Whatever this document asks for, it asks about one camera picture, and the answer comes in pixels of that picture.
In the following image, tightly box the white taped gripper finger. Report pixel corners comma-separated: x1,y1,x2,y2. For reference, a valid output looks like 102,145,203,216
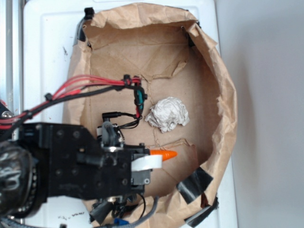
131,155,162,171

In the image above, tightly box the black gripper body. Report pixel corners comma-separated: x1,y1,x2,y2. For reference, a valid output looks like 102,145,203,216
48,124,151,200

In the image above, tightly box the orange toy carrot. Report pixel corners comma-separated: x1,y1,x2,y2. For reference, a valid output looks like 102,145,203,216
150,150,178,161

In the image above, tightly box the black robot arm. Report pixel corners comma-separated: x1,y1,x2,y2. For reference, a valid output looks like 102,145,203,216
0,123,162,223

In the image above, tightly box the crumpled white paper ball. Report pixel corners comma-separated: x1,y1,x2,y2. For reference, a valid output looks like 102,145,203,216
145,97,190,133

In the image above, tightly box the brown paper bag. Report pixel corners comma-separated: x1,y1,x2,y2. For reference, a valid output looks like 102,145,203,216
68,3,237,228

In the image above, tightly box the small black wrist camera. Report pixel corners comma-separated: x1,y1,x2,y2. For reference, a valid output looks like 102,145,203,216
96,121,124,148

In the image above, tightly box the red and black cable bundle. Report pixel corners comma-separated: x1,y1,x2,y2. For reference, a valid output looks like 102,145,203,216
0,74,148,133

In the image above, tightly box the black mounting bracket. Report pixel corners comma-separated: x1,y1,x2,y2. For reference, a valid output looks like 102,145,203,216
0,100,15,130

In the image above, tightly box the aluminium frame rail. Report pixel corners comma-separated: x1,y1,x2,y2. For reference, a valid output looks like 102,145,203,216
0,0,26,115

